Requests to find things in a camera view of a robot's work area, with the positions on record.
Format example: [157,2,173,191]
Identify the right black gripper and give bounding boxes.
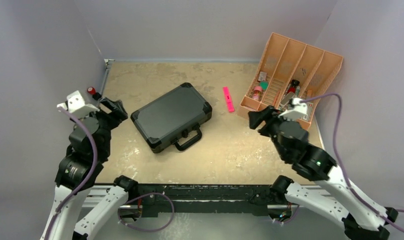
[247,105,294,161]

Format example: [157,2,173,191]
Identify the black poker set case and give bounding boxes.
[130,82,212,154]

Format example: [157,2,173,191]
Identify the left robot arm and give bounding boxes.
[41,97,128,240]

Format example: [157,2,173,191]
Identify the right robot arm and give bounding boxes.
[248,103,398,240]

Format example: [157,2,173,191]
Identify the pink cup in organizer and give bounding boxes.
[251,85,263,101]

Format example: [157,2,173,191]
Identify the red emergency stop button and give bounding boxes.
[87,87,102,101]

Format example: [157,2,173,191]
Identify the red black item in organizer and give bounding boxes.
[284,79,300,95]

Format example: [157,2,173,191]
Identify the pink highlighter marker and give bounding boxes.
[222,86,235,113]

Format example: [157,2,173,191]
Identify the peach plastic desk organizer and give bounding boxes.
[237,33,343,118]

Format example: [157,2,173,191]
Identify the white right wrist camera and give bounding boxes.
[279,98,308,121]

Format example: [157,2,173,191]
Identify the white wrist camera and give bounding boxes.
[279,98,308,121]
[57,90,100,119]

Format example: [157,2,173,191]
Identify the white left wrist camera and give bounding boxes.
[57,90,100,119]

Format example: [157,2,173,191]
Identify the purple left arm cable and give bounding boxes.
[44,105,99,240]

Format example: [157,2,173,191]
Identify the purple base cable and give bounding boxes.
[117,192,175,233]

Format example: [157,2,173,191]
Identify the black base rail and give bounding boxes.
[126,183,287,218]

